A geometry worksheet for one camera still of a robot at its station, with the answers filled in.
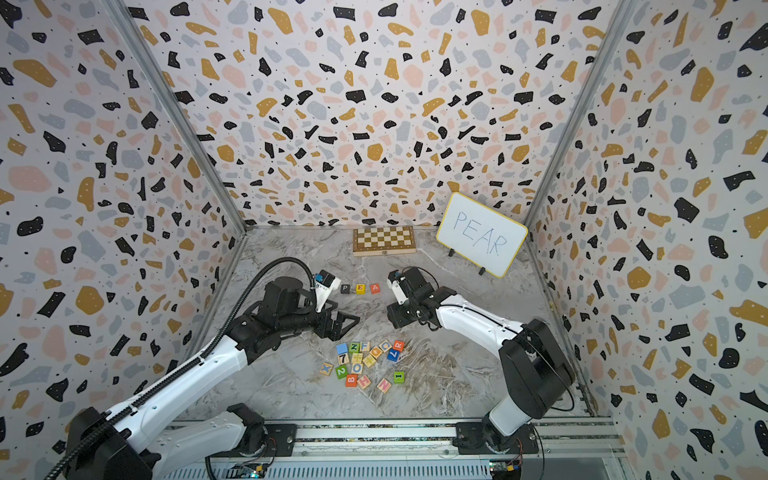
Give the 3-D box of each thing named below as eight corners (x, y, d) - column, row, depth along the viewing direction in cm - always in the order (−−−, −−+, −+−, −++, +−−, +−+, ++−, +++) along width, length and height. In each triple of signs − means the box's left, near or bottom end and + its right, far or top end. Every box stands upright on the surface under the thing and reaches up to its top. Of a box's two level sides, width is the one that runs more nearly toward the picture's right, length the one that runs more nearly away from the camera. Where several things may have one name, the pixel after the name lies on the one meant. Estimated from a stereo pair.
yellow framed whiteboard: (432, 244, 120) (437, 208, 106) (450, 227, 126) (456, 191, 112) (498, 283, 108) (513, 249, 94) (514, 263, 114) (531, 227, 100)
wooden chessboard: (351, 255, 115) (350, 250, 113) (355, 230, 123) (354, 225, 121) (415, 255, 115) (415, 251, 113) (414, 231, 124) (414, 226, 122)
